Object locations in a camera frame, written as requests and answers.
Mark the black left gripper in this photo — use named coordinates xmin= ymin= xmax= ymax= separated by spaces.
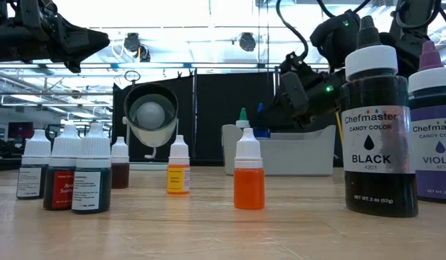
xmin=0 ymin=0 xmax=111 ymax=74

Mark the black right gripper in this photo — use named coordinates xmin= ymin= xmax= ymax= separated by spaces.
xmin=263 ymin=68 xmax=346 ymax=133

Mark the large blue candy color bottle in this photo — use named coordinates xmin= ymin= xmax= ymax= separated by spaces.
xmin=252 ymin=103 xmax=271 ymax=140

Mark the large green candy color bottle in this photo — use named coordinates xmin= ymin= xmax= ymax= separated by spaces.
xmin=235 ymin=107 xmax=251 ymax=130

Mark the small orange food coloring bottle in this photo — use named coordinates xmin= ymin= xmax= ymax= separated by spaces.
xmin=233 ymin=127 xmax=266 ymax=210

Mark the large black candy color bottle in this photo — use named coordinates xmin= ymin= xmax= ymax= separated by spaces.
xmin=340 ymin=14 xmax=419 ymax=218

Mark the small lemon yellow coloring bottle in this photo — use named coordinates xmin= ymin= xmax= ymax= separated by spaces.
xmin=167 ymin=134 xmax=191 ymax=196

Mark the large violet candy color bottle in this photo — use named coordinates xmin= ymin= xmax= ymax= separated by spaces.
xmin=406 ymin=40 xmax=446 ymax=204

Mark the small dark teal coloring bottle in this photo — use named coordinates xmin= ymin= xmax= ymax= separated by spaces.
xmin=71 ymin=122 xmax=113 ymax=215

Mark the small maroon food coloring bottle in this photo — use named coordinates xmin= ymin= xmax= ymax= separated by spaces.
xmin=110 ymin=136 xmax=131 ymax=189

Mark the small red sunset coloring bottle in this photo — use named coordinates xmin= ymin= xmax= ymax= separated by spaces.
xmin=43 ymin=122 xmax=82 ymax=212

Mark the small black food coloring bottle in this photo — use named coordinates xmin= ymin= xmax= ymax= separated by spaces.
xmin=16 ymin=129 xmax=52 ymax=200

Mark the grey plastic storage bin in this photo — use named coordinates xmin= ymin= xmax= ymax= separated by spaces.
xmin=221 ymin=124 xmax=337 ymax=177

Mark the black round ceiling fixture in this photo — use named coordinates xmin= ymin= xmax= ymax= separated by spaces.
xmin=123 ymin=32 xmax=142 ymax=53
xmin=238 ymin=32 xmax=258 ymax=53

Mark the black fabric divider screen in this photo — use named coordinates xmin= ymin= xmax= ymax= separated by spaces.
xmin=112 ymin=67 xmax=349 ymax=168

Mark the grey horizontal overhead beam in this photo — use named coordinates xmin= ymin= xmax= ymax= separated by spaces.
xmin=0 ymin=61 xmax=331 ymax=70

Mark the dark computer monitor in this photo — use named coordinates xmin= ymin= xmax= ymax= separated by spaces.
xmin=7 ymin=121 xmax=35 ymax=140

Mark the white spotlight lamp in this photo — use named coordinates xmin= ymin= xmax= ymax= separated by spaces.
xmin=121 ymin=82 xmax=180 ymax=171

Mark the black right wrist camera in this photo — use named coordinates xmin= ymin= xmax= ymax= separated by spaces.
xmin=279 ymin=51 xmax=312 ymax=118

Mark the yellow hanging cable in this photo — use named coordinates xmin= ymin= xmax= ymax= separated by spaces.
xmin=334 ymin=110 xmax=344 ymax=146

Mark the black camera cable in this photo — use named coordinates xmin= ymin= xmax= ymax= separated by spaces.
xmin=275 ymin=0 xmax=311 ymax=61

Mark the black aluminium table frame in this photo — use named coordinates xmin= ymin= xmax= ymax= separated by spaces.
xmin=0 ymin=155 xmax=224 ymax=171

